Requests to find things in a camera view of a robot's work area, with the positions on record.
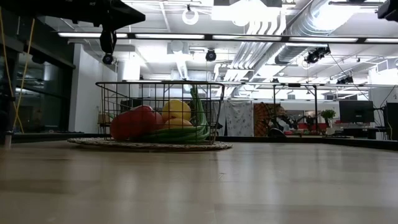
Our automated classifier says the green long beans bunch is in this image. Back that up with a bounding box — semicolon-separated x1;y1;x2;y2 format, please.
107;84;211;144

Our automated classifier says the wire basket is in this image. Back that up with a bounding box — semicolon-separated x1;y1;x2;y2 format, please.
95;80;226;145

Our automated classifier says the red bell pepper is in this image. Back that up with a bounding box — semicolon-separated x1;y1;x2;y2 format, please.
109;105;158;142

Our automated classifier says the person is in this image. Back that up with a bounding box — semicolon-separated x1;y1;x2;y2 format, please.
268;105;300;137

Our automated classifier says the black track light cluster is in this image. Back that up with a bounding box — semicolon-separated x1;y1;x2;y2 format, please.
336;74;354;85
303;45;331;65

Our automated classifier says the white ring lamp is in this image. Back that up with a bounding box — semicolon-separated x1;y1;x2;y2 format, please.
181;7;200;26

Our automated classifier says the yellow bell pepper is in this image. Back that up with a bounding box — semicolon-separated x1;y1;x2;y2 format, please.
161;98;192;122

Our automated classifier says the potted green plant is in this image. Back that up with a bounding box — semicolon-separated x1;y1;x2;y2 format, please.
320;108;337;135

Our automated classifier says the round woven placemat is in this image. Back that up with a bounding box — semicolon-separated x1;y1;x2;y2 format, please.
67;137;233;153

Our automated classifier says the small yellow orange fruit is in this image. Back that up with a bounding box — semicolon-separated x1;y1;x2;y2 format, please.
163;118;195;129

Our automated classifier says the black metal stand frame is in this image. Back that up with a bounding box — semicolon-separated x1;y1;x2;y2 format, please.
272;82;318;138

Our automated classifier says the orange patterned tapestry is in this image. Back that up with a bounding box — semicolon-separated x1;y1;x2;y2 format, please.
253;101;280;137

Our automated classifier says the black metal table frame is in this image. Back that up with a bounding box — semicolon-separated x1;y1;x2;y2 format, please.
11;132;398;151

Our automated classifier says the black computer monitor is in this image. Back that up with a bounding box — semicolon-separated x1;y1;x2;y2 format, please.
385;101;398;141
338;100;375;123

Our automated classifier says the yellow cable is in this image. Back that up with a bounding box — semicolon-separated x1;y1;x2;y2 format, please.
0;9;25;134
12;17;35;128

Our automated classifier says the silver ventilation duct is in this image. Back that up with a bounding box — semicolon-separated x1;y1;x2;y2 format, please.
275;0;364;65

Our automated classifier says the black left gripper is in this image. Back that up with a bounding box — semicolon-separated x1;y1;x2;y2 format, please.
37;0;146;55

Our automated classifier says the long ceiling light bar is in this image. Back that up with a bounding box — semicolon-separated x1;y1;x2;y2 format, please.
57;31;398;45

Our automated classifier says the white patterned hanging cloth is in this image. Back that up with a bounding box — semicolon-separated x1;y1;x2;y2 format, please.
224;99;255;137

